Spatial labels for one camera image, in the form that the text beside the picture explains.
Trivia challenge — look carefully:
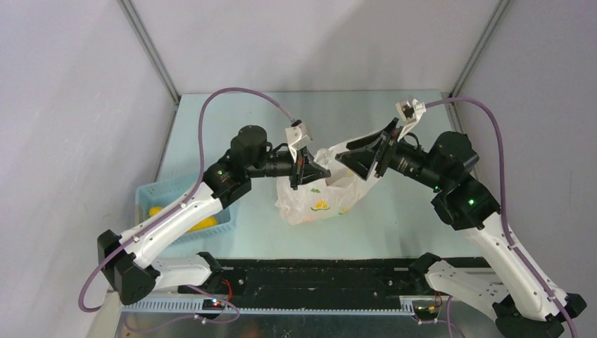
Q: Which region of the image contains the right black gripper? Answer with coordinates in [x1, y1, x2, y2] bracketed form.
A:
[335, 118, 448, 192]

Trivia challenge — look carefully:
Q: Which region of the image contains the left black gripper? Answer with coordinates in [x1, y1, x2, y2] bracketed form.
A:
[246, 146, 331, 191]

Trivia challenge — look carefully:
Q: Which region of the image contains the white plastic bag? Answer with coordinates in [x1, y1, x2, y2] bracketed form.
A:
[275, 141, 378, 225]

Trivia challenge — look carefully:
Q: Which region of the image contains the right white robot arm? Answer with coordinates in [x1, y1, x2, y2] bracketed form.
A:
[336, 120, 586, 337]

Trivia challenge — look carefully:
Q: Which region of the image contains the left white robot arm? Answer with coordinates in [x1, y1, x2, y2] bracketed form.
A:
[97, 125, 331, 305]

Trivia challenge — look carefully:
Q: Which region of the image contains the fake yellow mango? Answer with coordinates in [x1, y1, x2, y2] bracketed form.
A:
[187, 216, 218, 233]

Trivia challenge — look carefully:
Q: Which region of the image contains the fake yellow lemon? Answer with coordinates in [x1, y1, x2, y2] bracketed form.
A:
[147, 206, 163, 218]

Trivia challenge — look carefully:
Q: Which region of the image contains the light blue plastic basket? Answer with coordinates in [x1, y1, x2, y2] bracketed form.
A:
[134, 173, 237, 244]

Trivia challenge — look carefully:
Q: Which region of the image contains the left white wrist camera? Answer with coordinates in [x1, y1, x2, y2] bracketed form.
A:
[285, 120, 312, 161]

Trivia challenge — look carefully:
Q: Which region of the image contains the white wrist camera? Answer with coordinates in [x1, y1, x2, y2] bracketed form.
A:
[285, 120, 312, 161]
[396, 99, 427, 140]

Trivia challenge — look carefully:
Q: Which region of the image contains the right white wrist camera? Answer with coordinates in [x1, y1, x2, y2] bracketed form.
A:
[396, 99, 427, 140]

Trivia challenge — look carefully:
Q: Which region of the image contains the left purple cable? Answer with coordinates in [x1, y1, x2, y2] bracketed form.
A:
[77, 87, 297, 313]

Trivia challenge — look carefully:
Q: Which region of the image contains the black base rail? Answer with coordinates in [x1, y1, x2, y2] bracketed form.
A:
[199, 258, 434, 311]

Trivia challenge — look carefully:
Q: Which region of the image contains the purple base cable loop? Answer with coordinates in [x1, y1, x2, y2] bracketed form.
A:
[186, 285, 241, 325]

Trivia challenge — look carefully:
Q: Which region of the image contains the right aluminium frame post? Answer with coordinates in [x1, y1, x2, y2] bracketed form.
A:
[449, 0, 514, 96]

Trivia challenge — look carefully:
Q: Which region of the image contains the aluminium frame post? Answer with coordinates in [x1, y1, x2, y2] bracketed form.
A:
[117, 0, 182, 105]
[449, 0, 514, 96]

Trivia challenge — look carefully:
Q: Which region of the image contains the left aluminium frame post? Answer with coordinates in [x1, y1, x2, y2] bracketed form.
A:
[117, 0, 182, 105]

